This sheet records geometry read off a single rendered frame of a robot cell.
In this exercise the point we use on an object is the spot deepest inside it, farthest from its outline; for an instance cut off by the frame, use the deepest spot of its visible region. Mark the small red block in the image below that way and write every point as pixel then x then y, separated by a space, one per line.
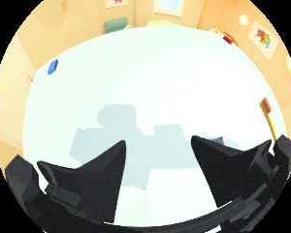
pixel 228 40

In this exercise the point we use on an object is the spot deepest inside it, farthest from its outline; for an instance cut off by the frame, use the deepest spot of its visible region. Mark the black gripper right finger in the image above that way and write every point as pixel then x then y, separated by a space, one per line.
pixel 225 167

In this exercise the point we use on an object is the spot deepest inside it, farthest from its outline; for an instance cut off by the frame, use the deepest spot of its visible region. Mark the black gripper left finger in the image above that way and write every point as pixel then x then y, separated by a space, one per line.
pixel 97 181

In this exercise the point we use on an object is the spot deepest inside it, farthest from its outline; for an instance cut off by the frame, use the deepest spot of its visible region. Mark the blue rectangular block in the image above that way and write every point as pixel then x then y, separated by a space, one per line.
pixel 52 67

